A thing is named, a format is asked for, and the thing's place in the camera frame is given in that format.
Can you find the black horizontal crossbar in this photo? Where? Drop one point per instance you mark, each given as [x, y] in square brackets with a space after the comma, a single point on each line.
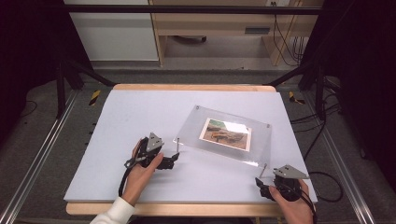
[186, 9]

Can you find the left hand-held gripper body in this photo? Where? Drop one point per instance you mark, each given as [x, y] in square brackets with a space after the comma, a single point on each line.
[153, 142]

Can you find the white foam mat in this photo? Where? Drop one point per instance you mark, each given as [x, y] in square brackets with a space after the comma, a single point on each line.
[140, 118]

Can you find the clear acrylic photo frame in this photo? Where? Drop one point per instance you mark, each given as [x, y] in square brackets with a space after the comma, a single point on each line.
[193, 127]

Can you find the aluminium floor rail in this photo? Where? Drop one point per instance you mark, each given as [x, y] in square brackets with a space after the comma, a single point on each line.
[37, 155]
[339, 155]

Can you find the black curtain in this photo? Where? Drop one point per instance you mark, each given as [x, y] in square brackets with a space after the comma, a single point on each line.
[364, 62]
[28, 46]

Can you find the yellow black floor tape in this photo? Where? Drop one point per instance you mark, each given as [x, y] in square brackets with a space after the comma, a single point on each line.
[95, 97]

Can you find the person's right hand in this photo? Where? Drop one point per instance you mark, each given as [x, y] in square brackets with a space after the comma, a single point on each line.
[295, 211]

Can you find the grey desk label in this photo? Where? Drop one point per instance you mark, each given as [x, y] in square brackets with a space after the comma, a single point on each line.
[257, 30]

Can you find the wooden table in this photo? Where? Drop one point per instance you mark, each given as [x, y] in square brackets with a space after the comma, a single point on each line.
[186, 210]

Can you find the yellow clamp right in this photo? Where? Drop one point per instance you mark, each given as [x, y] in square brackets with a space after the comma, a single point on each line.
[294, 98]

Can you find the white cabinet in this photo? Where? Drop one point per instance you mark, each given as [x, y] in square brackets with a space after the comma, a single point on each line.
[115, 37]

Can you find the person's left hand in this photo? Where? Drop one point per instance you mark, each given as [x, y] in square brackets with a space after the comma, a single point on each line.
[138, 180]

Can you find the painting print card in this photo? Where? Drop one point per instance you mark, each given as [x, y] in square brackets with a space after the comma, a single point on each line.
[225, 135]

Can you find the dark object under desk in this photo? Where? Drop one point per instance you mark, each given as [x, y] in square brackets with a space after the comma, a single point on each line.
[191, 39]

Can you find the light wooden desk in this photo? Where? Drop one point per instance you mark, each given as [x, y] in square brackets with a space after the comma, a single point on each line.
[218, 25]

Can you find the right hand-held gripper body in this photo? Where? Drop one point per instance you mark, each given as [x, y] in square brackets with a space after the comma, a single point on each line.
[289, 172]

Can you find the black metal stand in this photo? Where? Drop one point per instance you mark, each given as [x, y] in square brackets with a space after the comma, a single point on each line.
[319, 90]
[60, 90]

